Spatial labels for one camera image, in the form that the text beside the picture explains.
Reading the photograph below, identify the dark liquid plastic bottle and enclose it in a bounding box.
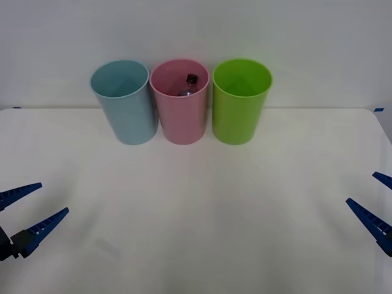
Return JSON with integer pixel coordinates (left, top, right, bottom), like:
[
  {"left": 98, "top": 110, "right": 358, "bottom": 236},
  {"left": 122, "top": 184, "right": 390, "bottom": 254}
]
[{"left": 178, "top": 73, "right": 198, "bottom": 97}]

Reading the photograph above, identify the pink plastic bin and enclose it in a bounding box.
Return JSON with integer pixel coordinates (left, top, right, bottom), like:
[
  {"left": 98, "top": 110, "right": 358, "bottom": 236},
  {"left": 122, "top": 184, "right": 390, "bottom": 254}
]
[{"left": 149, "top": 59, "right": 211, "bottom": 145}]

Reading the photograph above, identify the pale blue plastic bin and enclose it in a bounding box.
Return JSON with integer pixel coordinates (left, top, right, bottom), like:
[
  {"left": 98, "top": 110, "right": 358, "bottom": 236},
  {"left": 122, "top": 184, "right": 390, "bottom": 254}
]
[{"left": 89, "top": 59, "right": 159, "bottom": 146}]

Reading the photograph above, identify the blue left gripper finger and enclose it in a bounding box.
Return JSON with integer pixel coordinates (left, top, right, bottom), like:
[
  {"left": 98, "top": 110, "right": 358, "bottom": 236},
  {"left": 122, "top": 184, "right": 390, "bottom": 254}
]
[
  {"left": 10, "top": 207, "right": 70, "bottom": 258},
  {"left": 0, "top": 183, "right": 43, "bottom": 211}
]

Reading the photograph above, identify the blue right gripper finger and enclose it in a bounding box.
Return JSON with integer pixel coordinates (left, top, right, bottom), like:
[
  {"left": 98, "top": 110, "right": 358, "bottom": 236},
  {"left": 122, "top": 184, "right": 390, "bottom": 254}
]
[
  {"left": 372, "top": 171, "right": 392, "bottom": 189},
  {"left": 345, "top": 198, "right": 392, "bottom": 257}
]

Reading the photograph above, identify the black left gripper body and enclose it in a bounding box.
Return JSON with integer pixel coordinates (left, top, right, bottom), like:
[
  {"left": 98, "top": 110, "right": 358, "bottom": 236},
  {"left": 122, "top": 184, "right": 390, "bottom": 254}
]
[{"left": 0, "top": 225, "right": 13, "bottom": 255}]

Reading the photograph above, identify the green plastic bin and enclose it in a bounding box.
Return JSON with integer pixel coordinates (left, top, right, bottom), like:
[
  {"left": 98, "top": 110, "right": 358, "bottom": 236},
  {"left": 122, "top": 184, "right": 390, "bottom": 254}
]
[{"left": 212, "top": 58, "right": 273, "bottom": 146}]

